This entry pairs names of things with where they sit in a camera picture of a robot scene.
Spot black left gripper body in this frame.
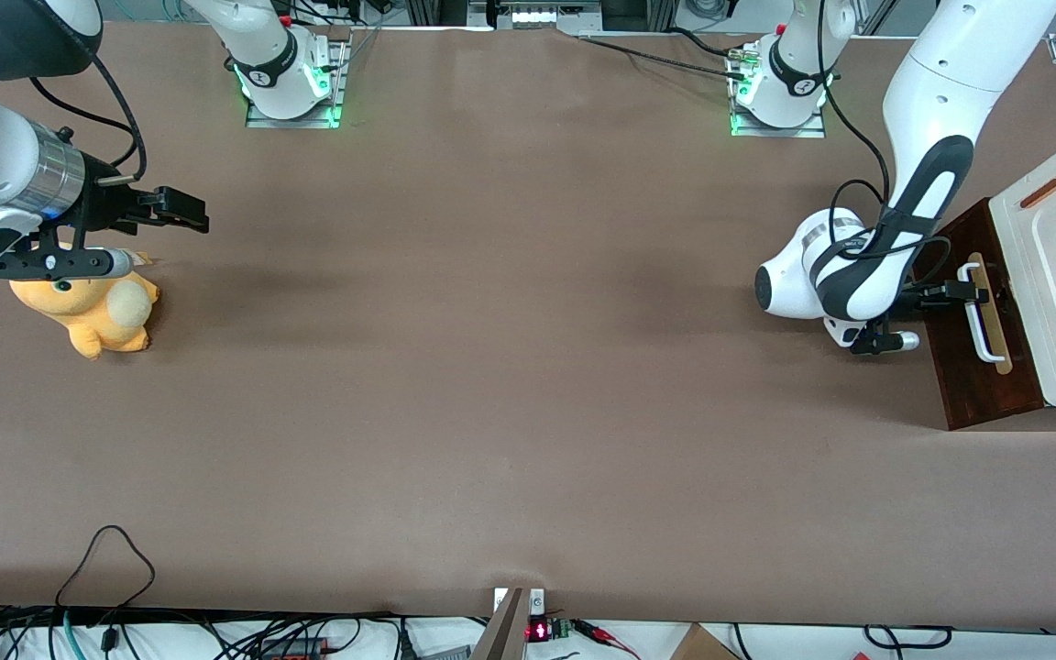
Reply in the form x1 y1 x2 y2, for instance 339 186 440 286
885 286 930 321

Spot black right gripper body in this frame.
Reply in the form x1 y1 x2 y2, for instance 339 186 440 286
74 158 162 251

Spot white drawer handle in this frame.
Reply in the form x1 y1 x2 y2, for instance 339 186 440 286
957 261 1006 365

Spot orange plush toy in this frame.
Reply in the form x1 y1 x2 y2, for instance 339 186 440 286
10 249 160 360

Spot brown cardboard piece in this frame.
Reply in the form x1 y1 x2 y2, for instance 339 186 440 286
670 623 745 660

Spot black box with red parts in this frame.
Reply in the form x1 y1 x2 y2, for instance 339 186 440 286
256 635 332 660

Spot red clip leads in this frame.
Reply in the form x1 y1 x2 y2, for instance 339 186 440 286
572 620 641 660

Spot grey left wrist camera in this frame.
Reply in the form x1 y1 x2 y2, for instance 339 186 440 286
849 329 921 357

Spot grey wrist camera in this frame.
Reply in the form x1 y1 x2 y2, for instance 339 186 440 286
0 246 135 281
849 329 921 357

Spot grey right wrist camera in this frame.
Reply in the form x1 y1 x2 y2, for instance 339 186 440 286
0 246 135 281

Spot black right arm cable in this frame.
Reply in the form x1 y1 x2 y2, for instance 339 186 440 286
28 53 149 184

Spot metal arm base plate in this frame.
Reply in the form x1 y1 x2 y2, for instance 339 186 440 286
246 27 351 129
730 41 828 139

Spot looped black cable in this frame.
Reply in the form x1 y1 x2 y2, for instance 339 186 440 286
55 524 157 609

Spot black cable on white ledge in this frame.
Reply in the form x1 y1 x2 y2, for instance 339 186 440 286
862 624 956 651

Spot thick black base cable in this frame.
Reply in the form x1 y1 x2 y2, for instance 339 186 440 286
665 26 736 59

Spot thin black table cable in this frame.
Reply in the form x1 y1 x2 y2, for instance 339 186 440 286
574 35 751 80

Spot wooden camera post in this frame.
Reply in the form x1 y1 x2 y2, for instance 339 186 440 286
470 588 530 660

